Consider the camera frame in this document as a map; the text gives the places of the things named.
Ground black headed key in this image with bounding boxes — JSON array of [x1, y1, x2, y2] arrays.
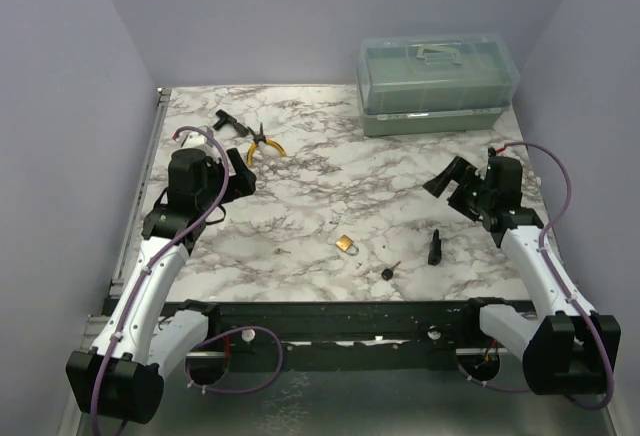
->
[[381, 261, 401, 281]]

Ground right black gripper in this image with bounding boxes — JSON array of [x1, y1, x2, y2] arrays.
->
[[425, 156, 495, 222]]

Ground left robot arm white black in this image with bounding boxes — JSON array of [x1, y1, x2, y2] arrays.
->
[[66, 148, 256, 424]]

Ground black front mounting rail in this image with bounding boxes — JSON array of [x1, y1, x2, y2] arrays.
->
[[210, 300, 491, 372]]

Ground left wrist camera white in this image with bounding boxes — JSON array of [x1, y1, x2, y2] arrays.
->
[[181, 126, 215, 157]]

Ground black padlock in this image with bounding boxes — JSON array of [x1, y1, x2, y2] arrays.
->
[[427, 229, 442, 266]]

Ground yellow handled pliers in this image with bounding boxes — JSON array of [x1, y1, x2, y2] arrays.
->
[[246, 122, 287, 167]]

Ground clear lid grey toolbox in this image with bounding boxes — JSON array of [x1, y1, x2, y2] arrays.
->
[[356, 34, 520, 137]]

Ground aluminium side rail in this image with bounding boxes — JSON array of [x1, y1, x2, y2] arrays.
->
[[106, 87, 172, 298]]

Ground black T-shaped tool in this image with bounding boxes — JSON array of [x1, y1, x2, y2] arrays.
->
[[213, 109, 249, 137]]

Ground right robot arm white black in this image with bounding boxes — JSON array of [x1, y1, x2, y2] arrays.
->
[[423, 154, 621, 396]]

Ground small brass padlock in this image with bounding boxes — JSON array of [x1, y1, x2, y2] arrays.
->
[[335, 235, 359, 256]]

